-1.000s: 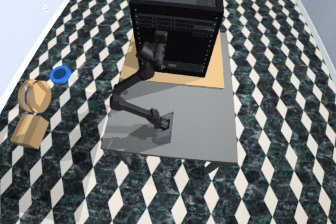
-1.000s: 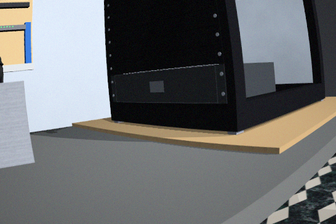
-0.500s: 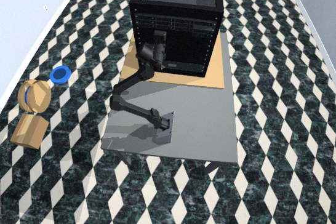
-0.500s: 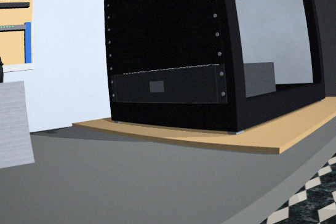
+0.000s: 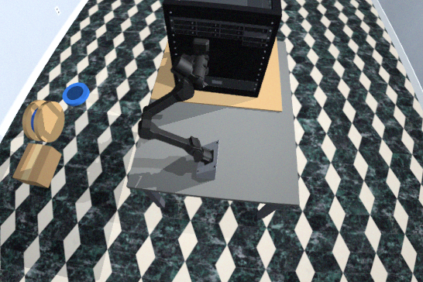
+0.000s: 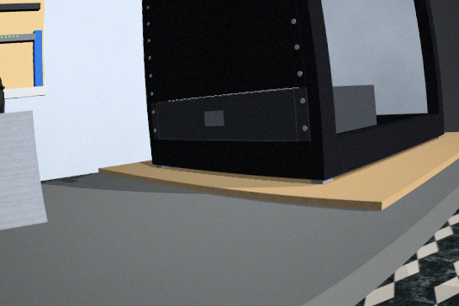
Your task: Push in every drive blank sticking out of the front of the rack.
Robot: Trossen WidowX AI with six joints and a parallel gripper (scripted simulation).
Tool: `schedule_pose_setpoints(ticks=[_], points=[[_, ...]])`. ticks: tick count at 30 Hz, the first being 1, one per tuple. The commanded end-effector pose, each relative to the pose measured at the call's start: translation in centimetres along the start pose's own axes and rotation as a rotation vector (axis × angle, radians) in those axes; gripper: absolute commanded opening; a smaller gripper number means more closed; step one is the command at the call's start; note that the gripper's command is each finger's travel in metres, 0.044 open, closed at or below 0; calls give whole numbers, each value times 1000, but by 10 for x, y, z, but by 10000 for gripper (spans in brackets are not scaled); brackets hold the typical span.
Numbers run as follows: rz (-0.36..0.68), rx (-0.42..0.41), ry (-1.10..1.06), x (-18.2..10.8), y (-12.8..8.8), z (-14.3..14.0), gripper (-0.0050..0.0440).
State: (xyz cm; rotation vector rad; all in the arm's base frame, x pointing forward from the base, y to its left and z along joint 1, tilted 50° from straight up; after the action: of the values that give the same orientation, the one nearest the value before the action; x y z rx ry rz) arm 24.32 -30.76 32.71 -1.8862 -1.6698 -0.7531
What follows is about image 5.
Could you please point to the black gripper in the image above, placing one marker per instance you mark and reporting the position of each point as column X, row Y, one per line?
column 201, row 58

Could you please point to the tan flat board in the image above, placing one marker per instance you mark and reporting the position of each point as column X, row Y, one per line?
column 269, row 98

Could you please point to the black server rack frame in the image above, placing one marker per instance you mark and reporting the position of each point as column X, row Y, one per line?
column 233, row 69

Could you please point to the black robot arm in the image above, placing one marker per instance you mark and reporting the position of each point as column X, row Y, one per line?
column 183, row 91

